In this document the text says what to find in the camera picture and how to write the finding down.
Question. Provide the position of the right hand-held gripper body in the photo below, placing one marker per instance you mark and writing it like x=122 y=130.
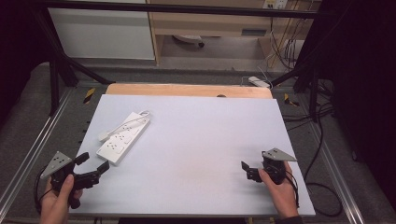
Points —
x=274 y=166

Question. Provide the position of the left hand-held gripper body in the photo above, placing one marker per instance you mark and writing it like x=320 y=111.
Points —
x=58 y=162

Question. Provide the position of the person's right hand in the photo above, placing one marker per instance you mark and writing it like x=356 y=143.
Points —
x=283 y=196

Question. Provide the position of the person's left hand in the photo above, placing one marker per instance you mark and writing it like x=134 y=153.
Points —
x=54 y=205

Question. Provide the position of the yellow black tape marker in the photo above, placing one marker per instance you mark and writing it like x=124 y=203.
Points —
x=291 y=100
x=89 y=95

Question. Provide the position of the small white power strip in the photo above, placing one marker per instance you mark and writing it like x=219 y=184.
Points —
x=259 y=82

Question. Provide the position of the black metal stand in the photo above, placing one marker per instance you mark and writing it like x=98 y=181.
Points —
x=306 y=77
x=56 y=68

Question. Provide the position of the wooden board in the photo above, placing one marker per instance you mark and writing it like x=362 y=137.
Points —
x=186 y=90

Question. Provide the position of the dark curtain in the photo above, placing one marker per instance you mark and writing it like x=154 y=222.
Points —
x=358 y=77
x=18 y=46

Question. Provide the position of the white cabinet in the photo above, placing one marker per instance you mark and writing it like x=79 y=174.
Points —
x=102 y=34

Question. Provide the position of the white curved device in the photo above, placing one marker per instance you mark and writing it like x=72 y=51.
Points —
x=188 y=39

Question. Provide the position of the wooden desk with shelf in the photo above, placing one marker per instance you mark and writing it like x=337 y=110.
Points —
x=211 y=23

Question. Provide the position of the black metal crossbar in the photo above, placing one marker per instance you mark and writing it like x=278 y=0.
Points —
x=186 y=8

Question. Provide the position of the aluminium rail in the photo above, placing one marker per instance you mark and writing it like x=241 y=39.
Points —
x=337 y=174
x=34 y=146

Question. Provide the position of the white wall socket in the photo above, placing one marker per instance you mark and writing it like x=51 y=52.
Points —
x=275 y=3

